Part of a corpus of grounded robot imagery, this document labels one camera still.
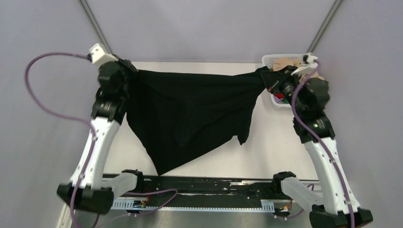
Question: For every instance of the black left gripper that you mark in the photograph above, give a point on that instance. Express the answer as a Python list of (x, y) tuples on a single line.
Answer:
[(126, 64)]

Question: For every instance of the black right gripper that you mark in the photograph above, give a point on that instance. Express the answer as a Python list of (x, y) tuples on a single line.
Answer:
[(272, 80)]

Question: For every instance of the black t-shirt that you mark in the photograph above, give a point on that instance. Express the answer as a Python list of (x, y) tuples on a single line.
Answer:
[(179, 117)]

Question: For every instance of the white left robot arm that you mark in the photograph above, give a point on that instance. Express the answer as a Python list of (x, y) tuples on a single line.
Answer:
[(86, 190)]

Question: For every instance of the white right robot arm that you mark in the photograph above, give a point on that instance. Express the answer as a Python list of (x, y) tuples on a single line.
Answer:
[(337, 206)]

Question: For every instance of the red t-shirt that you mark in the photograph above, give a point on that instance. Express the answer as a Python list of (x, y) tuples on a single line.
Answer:
[(279, 96)]

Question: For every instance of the beige t-shirt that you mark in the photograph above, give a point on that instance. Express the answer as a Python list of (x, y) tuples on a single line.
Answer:
[(283, 62)]

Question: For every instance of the white plastic laundry basket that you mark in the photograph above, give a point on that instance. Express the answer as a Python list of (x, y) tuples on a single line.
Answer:
[(271, 62)]

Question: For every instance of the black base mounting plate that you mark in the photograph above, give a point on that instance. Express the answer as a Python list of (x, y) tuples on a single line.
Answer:
[(207, 194)]

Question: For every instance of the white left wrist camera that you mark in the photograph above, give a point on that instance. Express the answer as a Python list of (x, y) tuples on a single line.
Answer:
[(100, 56)]

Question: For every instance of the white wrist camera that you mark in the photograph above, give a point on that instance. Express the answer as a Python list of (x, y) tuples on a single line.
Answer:
[(309, 65), (100, 56)]

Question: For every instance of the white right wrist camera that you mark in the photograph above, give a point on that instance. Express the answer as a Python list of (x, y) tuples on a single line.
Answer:
[(309, 65)]

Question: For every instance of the aluminium frame rail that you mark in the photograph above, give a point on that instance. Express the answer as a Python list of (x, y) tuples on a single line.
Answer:
[(85, 6)]

